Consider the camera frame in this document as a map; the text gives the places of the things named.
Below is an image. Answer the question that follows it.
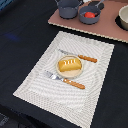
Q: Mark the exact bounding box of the yellow bread loaf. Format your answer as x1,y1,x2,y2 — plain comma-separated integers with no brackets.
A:
58,58,82,72

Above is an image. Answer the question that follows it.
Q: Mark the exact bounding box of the red tomato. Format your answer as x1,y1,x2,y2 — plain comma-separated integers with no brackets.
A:
84,12,95,18

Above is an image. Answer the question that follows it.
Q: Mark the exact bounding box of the grey two-handled pot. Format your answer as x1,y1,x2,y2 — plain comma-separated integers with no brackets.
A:
55,0,81,19

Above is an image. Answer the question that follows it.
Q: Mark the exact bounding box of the beige round plate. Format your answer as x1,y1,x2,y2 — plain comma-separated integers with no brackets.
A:
56,55,83,78

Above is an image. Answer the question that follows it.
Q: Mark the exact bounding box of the white woven placemat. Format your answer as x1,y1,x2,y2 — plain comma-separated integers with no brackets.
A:
13,31,114,128

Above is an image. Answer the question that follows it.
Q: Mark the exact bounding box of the brown stove top board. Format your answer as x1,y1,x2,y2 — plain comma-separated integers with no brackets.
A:
48,1,128,43

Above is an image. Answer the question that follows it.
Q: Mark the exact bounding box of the black burner under saucepan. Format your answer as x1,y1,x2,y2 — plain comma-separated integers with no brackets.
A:
88,1,104,10

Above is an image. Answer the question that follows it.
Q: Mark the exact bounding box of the beige bowl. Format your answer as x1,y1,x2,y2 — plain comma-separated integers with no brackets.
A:
119,5,128,30

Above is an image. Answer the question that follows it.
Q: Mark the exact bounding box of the knife with wooden handle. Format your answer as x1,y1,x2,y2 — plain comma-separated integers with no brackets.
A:
58,49,97,63

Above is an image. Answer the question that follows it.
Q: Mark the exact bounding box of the fork with wooden handle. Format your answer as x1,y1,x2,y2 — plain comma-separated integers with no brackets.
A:
44,71,85,89

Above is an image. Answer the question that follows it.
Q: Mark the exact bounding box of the grey saucepan with handle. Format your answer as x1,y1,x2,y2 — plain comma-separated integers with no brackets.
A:
79,5,101,24

